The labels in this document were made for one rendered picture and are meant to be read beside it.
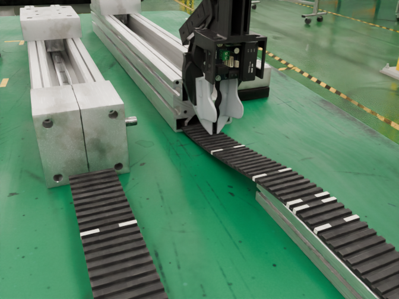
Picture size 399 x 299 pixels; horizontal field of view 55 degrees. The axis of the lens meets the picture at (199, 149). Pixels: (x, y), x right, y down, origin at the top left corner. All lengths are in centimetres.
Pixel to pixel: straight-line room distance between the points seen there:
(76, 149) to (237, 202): 20
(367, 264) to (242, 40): 27
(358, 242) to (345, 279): 4
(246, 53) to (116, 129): 18
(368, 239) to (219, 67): 25
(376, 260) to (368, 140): 31
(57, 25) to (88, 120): 41
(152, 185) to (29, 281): 18
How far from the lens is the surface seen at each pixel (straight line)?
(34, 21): 84
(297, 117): 67
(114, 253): 34
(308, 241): 39
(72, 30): 85
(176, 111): 60
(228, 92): 55
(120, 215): 38
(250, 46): 48
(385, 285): 34
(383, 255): 37
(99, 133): 47
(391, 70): 391
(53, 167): 48
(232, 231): 40
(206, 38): 47
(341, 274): 36
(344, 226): 38
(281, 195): 40
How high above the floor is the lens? 104
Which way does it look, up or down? 29 degrees down
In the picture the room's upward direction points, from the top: 1 degrees clockwise
